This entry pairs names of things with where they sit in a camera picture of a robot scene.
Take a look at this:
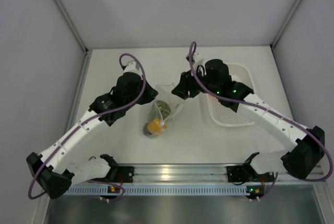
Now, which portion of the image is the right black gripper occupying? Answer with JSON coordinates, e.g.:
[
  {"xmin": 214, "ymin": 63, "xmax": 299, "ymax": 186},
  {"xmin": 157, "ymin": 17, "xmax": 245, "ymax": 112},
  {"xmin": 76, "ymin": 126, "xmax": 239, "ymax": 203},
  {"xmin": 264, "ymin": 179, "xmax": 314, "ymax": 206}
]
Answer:
[{"xmin": 173, "ymin": 66, "xmax": 220, "ymax": 100}]

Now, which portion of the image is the polka dot zip bag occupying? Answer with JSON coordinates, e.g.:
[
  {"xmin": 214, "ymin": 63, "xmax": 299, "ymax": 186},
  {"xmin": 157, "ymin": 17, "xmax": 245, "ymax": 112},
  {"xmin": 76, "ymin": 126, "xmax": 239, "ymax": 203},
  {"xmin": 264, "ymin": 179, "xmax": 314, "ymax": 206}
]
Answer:
[{"xmin": 142, "ymin": 83, "xmax": 184, "ymax": 138}]

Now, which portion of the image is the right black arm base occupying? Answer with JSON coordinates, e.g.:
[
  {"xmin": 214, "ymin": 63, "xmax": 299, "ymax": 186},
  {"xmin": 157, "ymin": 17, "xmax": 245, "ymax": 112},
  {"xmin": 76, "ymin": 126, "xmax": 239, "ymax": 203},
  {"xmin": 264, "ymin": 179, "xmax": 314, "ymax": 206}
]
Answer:
[{"xmin": 226, "ymin": 165, "xmax": 261, "ymax": 183}]

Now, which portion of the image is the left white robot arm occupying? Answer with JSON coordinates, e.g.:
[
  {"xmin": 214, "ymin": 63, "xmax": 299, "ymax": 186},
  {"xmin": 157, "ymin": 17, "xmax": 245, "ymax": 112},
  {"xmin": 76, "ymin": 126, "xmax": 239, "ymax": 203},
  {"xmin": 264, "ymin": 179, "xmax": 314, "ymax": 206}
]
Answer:
[{"xmin": 26, "ymin": 72, "xmax": 158, "ymax": 199}]

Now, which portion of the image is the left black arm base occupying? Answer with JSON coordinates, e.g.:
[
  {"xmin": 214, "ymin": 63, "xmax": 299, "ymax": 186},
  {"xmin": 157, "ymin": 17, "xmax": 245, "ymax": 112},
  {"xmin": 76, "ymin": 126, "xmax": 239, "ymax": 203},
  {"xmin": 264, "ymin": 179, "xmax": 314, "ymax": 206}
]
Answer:
[{"xmin": 91, "ymin": 166, "xmax": 134, "ymax": 184}]

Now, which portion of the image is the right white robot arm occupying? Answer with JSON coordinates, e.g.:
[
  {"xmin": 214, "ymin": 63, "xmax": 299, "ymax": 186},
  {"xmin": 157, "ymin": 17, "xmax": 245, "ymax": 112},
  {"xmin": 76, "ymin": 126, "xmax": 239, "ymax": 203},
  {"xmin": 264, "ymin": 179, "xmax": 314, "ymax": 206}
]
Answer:
[{"xmin": 172, "ymin": 59, "xmax": 325, "ymax": 181}]

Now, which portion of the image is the fake green melon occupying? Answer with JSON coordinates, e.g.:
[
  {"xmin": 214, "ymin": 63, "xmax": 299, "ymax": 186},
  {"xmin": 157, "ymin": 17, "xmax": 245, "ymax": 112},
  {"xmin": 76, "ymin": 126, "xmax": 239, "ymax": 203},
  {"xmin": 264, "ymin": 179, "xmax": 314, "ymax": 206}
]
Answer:
[{"xmin": 148, "ymin": 100, "xmax": 171, "ymax": 120}]

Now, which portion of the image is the fake yellow lemon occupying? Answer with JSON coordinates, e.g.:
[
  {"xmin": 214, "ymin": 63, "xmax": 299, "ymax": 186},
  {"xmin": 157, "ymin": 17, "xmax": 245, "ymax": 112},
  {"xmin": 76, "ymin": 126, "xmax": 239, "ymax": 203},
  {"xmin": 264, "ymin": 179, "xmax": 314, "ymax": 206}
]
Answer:
[{"xmin": 147, "ymin": 119, "xmax": 167, "ymax": 135}]

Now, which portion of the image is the fake dark plum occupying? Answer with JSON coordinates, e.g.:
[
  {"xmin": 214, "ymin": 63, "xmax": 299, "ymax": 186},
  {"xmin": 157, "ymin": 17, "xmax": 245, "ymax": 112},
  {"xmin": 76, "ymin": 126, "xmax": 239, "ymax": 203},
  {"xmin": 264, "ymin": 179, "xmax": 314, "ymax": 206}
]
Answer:
[{"xmin": 142, "ymin": 127, "xmax": 153, "ymax": 138}]

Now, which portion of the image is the white perforated plastic basket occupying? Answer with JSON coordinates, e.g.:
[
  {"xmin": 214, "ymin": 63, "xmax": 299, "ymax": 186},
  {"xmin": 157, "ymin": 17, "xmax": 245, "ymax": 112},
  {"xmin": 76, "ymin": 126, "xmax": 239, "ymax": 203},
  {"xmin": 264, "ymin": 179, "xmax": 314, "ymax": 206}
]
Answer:
[{"xmin": 199, "ymin": 62, "xmax": 258, "ymax": 127}]

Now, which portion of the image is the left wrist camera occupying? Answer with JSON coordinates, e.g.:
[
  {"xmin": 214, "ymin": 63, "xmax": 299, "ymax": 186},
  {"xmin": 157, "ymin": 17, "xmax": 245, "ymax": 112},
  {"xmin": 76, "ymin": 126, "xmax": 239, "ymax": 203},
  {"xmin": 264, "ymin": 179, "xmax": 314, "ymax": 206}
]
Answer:
[{"xmin": 123, "ymin": 61, "xmax": 141, "ymax": 76}]

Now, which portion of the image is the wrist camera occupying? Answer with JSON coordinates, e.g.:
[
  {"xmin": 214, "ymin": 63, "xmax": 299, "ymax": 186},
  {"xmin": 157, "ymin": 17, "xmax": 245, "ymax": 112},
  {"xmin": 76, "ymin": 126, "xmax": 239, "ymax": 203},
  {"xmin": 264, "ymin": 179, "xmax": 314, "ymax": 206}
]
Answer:
[
  {"xmin": 192, "ymin": 52, "xmax": 204, "ymax": 69},
  {"xmin": 123, "ymin": 61, "xmax": 141, "ymax": 76}
]

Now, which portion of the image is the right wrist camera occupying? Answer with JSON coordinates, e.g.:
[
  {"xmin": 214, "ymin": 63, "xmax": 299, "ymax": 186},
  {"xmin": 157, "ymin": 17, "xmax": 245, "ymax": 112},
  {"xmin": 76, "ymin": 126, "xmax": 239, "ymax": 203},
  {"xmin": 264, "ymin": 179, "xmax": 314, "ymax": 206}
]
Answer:
[{"xmin": 192, "ymin": 52, "xmax": 204, "ymax": 69}]

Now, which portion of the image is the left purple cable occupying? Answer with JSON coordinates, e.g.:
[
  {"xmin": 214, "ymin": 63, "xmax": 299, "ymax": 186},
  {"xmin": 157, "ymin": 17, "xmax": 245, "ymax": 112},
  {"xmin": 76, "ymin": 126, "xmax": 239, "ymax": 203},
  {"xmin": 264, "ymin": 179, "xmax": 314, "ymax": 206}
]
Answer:
[{"xmin": 28, "ymin": 53, "xmax": 147, "ymax": 199}]

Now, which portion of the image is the purple cable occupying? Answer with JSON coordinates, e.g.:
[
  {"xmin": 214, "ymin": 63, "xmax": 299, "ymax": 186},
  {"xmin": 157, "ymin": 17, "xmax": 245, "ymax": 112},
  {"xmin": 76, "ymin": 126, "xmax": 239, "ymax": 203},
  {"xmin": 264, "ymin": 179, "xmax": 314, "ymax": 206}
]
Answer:
[
  {"xmin": 188, "ymin": 41, "xmax": 333, "ymax": 204},
  {"xmin": 28, "ymin": 53, "xmax": 147, "ymax": 199}
]

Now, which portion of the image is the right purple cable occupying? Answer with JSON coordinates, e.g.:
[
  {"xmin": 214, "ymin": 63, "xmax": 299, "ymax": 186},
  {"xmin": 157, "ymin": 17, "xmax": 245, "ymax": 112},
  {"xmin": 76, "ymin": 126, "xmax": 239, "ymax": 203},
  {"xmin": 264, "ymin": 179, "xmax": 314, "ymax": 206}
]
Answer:
[{"xmin": 188, "ymin": 41, "xmax": 333, "ymax": 204}]

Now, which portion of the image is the left aluminium side rail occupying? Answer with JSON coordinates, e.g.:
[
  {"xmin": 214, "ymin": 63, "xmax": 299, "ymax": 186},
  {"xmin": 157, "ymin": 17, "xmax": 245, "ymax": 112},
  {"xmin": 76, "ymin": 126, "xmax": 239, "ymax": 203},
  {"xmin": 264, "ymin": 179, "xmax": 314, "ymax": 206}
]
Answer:
[{"xmin": 64, "ymin": 49, "xmax": 92, "ymax": 136}]

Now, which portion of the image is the aluminium front rail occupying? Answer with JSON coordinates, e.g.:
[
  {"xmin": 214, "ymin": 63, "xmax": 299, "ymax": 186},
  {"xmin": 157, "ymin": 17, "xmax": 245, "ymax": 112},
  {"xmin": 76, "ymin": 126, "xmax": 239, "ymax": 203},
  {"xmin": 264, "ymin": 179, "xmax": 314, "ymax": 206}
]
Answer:
[{"xmin": 70, "ymin": 163, "xmax": 324, "ymax": 184}]

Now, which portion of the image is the white slotted cable duct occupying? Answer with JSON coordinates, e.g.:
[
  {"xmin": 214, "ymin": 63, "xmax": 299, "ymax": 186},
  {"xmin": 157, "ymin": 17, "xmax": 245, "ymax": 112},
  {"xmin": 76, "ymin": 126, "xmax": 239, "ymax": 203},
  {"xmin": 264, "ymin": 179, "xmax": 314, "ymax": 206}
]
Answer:
[{"xmin": 66, "ymin": 184, "xmax": 264, "ymax": 196}]

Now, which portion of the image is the left aluminium corner post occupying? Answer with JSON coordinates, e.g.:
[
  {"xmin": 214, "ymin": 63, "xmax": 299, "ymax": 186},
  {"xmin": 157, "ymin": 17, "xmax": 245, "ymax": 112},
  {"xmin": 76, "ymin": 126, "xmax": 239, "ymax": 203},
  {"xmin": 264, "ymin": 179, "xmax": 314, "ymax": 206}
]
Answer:
[{"xmin": 52, "ymin": 0, "xmax": 88, "ymax": 53}]

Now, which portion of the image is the aluminium corner post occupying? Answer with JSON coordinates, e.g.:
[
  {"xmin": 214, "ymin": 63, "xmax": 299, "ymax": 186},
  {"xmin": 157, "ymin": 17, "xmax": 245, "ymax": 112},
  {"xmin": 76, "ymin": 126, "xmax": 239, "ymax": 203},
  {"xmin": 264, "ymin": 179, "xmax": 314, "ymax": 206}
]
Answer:
[
  {"xmin": 270, "ymin": 0, "xmax": 304, "ymax": 50},
  {"xmin": 52, "ymin": 0, "xmax": 88, "ymax": 53}
]

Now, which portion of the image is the right aluminium corner post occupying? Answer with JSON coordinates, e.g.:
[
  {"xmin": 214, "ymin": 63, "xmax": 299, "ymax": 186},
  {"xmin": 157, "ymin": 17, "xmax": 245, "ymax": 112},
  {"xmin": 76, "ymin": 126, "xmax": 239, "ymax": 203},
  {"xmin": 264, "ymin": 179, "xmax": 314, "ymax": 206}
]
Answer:
[{"xmin": 270, "ymin": 0, "xmax": 304, "ymax": 50}]

